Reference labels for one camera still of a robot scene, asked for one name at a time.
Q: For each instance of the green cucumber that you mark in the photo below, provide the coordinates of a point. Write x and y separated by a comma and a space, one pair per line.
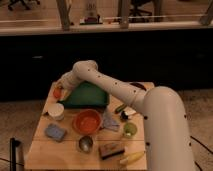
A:
120, 108

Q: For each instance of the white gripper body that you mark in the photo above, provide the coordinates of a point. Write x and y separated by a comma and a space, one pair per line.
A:
68, 81

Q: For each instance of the office chair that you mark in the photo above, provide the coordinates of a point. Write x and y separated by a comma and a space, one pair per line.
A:
23, 3
137, 8

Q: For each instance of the small metal cup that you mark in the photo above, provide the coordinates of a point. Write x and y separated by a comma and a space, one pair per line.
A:
86, 144

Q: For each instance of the green plastic tray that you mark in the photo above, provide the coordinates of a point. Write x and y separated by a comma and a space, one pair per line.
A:
86, 95

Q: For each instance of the wooden block eraser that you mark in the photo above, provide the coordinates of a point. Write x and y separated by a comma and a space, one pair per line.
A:
111, 149

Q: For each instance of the grey crumpled cloth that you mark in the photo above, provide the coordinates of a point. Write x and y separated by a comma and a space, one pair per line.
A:
108, 122

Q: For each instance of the dark purple bowl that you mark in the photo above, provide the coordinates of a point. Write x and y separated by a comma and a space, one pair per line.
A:
136, 84

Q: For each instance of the office chair left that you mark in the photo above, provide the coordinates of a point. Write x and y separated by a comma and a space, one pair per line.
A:
23, 3

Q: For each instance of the office chair right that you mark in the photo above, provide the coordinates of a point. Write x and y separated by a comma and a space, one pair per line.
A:
137, 8

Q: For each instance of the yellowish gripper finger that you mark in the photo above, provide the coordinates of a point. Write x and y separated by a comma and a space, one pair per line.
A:
65, 94

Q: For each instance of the orange bowl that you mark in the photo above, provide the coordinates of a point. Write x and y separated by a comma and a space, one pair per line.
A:
87, 122

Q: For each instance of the black stand post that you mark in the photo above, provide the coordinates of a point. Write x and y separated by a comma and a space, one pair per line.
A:
14, 144

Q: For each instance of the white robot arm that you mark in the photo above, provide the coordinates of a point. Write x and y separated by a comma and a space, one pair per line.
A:
166, 128

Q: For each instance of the blue sponge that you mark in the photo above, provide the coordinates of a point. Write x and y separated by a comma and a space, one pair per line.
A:
55, 132

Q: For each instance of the white bottle on base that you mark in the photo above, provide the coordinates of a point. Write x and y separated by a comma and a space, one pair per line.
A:
91, 15

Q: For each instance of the green plastic cup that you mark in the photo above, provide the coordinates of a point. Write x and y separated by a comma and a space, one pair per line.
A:
129, 130

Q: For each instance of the white paper cup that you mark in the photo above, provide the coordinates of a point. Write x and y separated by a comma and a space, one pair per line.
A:
56, 111

